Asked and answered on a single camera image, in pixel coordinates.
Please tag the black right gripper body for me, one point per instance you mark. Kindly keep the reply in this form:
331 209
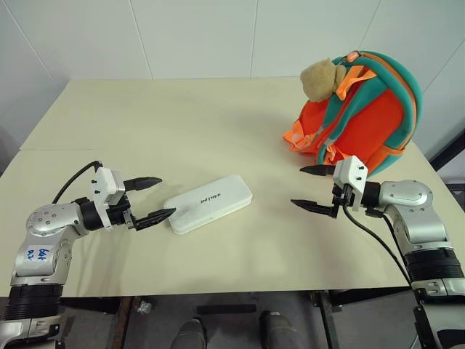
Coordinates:
344 198

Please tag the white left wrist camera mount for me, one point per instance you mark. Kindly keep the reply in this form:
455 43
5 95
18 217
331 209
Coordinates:
102 181

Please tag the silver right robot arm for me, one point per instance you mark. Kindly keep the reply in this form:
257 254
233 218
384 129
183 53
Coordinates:
417 203

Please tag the white rectangular case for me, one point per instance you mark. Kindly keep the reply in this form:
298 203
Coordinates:
214 201

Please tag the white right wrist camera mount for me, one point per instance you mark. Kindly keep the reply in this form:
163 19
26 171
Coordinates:
354 171

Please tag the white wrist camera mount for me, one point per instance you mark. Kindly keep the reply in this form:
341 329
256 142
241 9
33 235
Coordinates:
354 171
102 181

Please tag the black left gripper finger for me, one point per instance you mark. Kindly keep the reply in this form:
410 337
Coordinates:
152 218
143 183

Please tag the orange and teal backpack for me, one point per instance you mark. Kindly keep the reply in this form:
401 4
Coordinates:
374 116

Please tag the beige plush toy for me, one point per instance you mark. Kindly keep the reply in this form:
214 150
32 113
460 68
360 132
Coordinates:
319 78

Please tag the dark rounded shape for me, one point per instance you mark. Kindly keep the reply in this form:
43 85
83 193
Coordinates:
279 331

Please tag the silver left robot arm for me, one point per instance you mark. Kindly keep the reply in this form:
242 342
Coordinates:
43 221

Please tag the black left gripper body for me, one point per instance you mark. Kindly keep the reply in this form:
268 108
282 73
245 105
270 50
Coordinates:
121 214

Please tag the grey rounded shape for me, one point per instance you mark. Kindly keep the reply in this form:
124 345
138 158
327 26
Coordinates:
190 334

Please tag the black metal table frame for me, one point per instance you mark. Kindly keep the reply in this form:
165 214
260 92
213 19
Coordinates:
338 316

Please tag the small crumpled grey scrap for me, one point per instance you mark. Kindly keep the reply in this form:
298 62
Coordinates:
143 307

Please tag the dark metal post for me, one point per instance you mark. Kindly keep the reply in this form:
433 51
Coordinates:
450 145

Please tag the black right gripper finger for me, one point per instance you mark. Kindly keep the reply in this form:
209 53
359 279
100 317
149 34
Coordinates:
319 209
319 170

